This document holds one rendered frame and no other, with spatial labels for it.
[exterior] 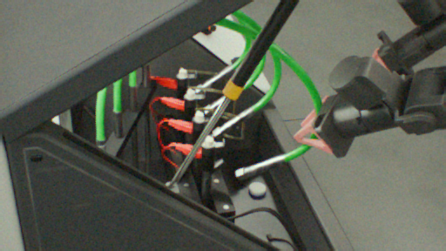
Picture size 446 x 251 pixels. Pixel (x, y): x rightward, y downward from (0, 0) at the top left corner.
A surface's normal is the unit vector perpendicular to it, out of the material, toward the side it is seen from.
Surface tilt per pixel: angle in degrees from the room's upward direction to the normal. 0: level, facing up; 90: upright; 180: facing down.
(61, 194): 90
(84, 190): 90
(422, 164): 0
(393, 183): 0
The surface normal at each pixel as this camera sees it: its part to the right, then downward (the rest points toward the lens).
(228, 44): 0.06, -0.80
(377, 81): 0.55, -0.22
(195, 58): 0.25, 0.60
